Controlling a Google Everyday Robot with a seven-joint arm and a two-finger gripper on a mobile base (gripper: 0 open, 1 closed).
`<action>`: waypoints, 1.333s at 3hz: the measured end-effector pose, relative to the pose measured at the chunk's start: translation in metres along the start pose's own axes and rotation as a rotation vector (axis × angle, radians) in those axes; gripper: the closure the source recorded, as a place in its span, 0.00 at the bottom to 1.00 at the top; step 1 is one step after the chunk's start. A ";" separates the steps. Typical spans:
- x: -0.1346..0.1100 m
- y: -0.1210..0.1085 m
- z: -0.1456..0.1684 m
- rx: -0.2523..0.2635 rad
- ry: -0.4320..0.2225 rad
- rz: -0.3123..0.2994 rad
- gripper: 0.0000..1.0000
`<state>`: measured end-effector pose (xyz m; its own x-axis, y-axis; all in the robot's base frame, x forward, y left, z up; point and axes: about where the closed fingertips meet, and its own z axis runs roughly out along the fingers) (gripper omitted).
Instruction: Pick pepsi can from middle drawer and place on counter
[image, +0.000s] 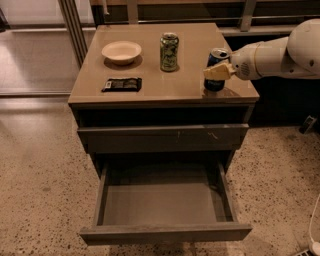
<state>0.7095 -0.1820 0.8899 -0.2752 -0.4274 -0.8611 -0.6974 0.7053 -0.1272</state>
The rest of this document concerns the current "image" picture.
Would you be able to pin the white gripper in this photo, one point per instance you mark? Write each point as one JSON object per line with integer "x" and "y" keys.
{"x": 242, "y": 63}

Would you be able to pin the dark pepsi can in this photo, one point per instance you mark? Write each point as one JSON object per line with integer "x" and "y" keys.
{"x": 216, "y": 55}

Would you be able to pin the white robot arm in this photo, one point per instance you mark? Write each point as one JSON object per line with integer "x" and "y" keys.
{"x": 296, "y": 56}

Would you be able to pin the green soda can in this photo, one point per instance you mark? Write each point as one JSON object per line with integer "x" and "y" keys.
{"x": 169, "y": 43}

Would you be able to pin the closed grey top drawer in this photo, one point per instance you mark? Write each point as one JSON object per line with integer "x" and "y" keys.
{"x": 147, "y": 139}

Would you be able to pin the grey drawer cabinet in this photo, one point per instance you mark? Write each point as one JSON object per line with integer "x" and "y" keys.
{"x": 176, "y": 98}

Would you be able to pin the open grey middle drawer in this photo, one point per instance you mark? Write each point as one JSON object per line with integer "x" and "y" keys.
{"x": 170, "y": 202}

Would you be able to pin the white bowl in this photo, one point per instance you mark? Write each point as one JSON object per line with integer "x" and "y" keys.
{"x": 121, "y": 52}

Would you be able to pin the black snack packet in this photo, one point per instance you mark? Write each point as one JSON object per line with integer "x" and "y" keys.
{"x": 122, "y": 85}

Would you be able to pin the small dark floor bracket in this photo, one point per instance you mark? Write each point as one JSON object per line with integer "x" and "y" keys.
{"x": 307, "y": 124}

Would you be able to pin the metal railing frame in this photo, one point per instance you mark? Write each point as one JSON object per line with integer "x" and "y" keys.
{"x": 241, "y": 21}

